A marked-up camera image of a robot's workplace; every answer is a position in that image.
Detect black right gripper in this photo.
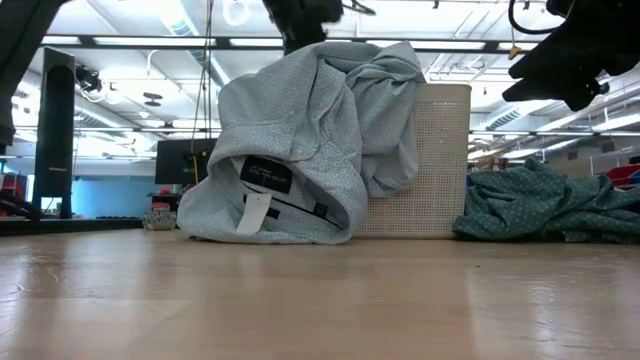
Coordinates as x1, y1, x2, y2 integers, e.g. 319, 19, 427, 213
502, 0, 640, 113

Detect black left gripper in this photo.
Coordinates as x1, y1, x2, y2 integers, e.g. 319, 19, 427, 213
262, 0, 346, 55

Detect pale blue geometric-print shirt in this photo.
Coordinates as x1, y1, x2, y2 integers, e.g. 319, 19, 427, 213
176, 40, 427, 246

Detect teal dotted shirt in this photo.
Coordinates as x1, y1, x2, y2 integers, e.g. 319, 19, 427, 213
452, 158, 640, 246

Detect black overhead crossbar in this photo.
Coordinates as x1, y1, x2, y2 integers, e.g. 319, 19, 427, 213
39, 33, 640, 55

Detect red bin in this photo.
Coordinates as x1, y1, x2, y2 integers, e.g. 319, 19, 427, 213
606, 164, 640, 190

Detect white perforated laundry basket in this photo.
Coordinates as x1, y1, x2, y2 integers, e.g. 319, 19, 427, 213
352, 82, 473, 240

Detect black monitor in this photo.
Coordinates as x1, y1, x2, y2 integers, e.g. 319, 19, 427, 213
154, 138, 220, 186

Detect tall black column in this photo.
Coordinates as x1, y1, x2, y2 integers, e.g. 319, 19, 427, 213
32, 47, 76, 221

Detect red background object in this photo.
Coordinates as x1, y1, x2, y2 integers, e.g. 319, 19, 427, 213
0, 172, 29, 204

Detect hanging black cables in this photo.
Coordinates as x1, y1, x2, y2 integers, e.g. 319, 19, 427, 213
191, 0, 217, 184

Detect black ceiling camera fixture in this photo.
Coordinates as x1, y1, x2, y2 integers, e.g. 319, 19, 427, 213
74, 66, 105, 95

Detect black aluminium table frame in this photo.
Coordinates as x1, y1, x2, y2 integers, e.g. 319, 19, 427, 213
0, 215, 145, 237

